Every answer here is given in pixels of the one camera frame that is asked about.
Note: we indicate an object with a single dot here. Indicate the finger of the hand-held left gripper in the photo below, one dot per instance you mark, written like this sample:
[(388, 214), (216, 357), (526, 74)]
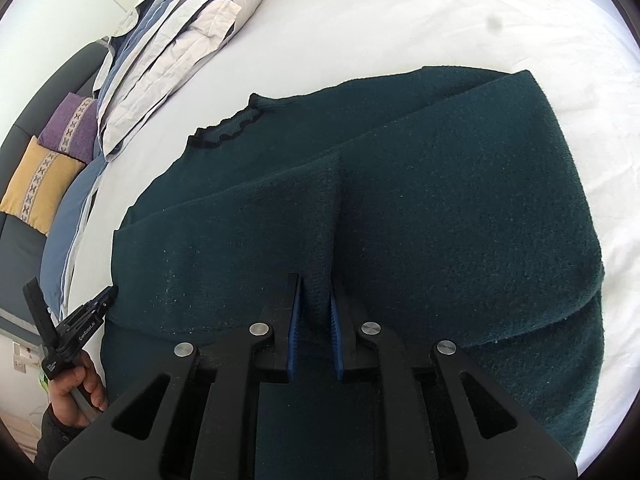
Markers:
[(92, 305), (36, 310)]

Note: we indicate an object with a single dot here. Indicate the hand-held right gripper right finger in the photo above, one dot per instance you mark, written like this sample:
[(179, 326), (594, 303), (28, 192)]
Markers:
[(336, 342)]

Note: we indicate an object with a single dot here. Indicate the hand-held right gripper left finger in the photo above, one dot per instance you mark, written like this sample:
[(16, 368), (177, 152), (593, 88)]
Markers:
[(295, 332)]

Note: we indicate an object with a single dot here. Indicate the dark green knit sweater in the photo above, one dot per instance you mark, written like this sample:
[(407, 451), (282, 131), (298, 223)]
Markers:
[(425, 210)]

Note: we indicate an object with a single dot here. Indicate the person's left forearm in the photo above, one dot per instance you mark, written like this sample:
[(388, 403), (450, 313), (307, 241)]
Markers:
[(60, 440)]

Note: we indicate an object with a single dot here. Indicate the person's left hand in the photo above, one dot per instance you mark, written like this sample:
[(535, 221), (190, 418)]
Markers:
[(65, 395)]

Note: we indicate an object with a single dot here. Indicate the dark grey sofa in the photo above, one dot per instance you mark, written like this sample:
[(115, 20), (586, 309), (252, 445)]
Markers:
[(20, 265)]

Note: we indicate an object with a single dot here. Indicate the blue pillow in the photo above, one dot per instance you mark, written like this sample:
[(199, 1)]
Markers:
[(70, 220)]

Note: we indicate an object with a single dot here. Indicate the yellow cushion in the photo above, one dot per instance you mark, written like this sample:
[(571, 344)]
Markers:
[(35, 185)]

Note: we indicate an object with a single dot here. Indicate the purple cushion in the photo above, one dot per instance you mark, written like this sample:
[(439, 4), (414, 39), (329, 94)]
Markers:
[(65, 120)]

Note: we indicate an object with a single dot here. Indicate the white bed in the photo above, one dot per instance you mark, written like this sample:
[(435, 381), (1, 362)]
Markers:
[(350, 25)]

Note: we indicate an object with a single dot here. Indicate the wall socket plate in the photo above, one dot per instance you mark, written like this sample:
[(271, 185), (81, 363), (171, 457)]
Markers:
[(25, 357)]

